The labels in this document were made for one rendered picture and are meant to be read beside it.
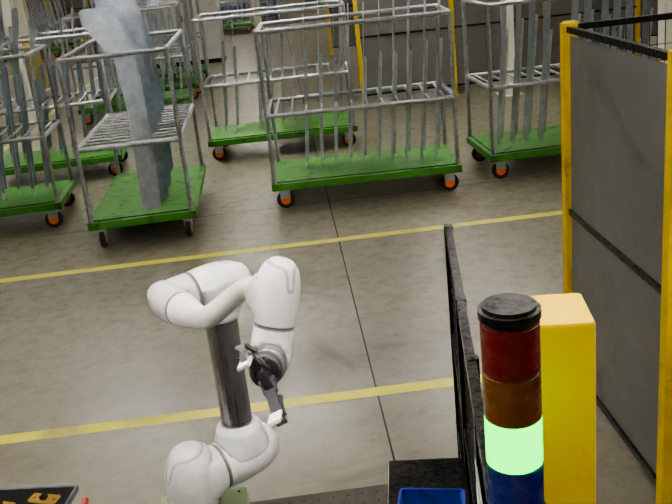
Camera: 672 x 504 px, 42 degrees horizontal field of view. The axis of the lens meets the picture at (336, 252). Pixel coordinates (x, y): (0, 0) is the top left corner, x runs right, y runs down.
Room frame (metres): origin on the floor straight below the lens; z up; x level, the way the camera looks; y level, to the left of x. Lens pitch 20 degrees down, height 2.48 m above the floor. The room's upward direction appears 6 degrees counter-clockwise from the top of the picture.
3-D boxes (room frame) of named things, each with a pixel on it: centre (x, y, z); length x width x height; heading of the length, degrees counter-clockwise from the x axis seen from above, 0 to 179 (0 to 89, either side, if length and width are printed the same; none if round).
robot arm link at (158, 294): (2.41, 0.50, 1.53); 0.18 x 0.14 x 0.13; 35
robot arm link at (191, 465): (2.40, 0.53, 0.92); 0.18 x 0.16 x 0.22; 125
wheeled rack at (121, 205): (8.65, 1.80, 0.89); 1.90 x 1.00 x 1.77; 3
